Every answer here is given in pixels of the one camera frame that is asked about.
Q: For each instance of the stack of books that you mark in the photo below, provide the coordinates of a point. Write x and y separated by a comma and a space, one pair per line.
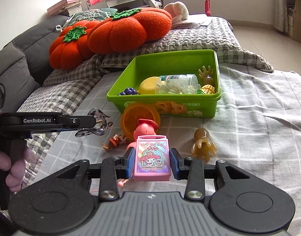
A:
60, 5

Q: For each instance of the pink pig figure toy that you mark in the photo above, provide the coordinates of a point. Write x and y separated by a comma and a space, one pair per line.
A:
144, 127

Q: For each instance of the silver foil candy wrapper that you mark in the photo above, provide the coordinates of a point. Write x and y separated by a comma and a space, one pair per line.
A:
102, 124

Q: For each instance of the purple toy grapes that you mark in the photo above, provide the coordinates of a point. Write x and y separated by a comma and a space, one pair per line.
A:
129, 91

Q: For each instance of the teal patterned cushion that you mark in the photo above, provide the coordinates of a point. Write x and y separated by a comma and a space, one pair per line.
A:
90, 15

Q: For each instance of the brown antler hand toy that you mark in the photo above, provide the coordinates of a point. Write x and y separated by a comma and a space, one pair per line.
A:
206, 75

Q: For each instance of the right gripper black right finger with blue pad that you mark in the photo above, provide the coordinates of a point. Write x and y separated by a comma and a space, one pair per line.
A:
194, 171

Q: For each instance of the pink cartoon eraser box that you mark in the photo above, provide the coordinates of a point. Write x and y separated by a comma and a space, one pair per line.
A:
152, 161

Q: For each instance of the small orange pumpkin pillow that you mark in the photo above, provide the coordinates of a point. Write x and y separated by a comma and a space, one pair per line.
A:
70, 49

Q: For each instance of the yellow round plastic lid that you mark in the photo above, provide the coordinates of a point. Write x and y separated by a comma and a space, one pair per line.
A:
148, 86

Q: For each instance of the checkered grey blanket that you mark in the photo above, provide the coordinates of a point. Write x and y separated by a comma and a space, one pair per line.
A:
86, 87

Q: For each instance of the green plastic storage box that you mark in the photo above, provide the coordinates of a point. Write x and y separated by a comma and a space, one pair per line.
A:
169, 63

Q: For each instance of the small brown figurine toy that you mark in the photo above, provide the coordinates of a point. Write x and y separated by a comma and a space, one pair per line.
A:
114, 142

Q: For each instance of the toy corn cob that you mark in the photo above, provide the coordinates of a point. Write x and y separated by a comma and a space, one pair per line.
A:
206, 90

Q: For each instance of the pink white plush toy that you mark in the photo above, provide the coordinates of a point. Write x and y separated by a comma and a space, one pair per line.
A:
180, 15

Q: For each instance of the light plaid bed sheet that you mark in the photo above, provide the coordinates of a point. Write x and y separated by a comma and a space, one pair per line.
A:
257, 127

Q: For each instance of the amber rubber octopus toy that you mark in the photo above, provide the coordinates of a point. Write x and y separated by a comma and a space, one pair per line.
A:
203, 148

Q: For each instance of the large orange pumpkin pillow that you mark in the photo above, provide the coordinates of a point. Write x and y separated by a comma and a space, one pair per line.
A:
128, 30

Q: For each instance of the person's left hand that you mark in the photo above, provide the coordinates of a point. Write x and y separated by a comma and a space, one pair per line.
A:
16, 171

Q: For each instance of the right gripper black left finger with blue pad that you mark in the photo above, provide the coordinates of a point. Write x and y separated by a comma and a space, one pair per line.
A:
110, 171

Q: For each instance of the clear cotton swab jar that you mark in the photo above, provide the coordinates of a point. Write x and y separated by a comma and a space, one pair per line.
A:
178, 84

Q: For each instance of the grey sofa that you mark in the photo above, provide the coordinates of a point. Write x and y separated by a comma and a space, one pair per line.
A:
24, 61

